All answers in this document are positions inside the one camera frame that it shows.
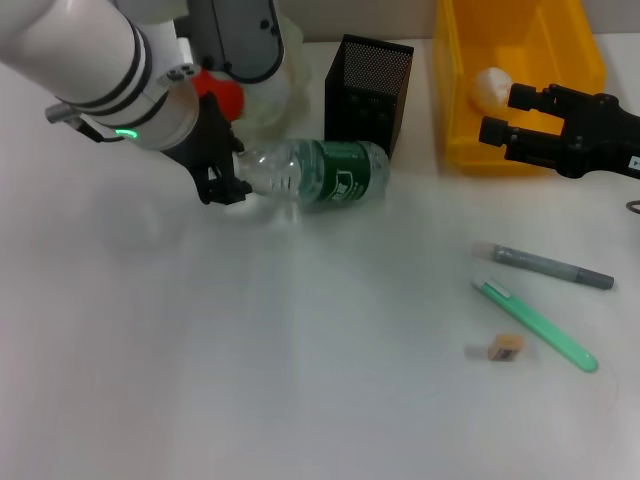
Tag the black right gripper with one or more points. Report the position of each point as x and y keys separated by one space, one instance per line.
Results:
x=600 y=140

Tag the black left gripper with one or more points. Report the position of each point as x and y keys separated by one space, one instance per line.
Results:
x=210 y=145

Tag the white paper ball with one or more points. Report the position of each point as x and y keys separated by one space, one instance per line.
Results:
x=490 y=85

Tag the red-orange toy orange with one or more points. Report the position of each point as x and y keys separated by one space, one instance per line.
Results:
x=227 y=97

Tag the clear green-label water bottle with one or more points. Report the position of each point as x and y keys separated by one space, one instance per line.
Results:
x=340 y=175

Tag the green pen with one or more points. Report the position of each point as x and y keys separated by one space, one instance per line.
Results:
x=540 y=325

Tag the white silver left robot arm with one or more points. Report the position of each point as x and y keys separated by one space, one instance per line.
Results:
x=90 y=55

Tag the pale green glass fruit bowl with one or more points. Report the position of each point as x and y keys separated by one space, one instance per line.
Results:
x=300 y=100

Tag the black mesh pen holder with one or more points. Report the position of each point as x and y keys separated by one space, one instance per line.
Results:
x=365 y=100

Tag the grey marker pen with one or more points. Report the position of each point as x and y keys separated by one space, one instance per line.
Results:
x=540 y=262

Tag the yellow plastic bin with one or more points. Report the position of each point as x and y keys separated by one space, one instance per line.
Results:
x=550 y=40

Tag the small wooden pencil sharpener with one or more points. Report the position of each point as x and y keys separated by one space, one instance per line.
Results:
x=506 y=347

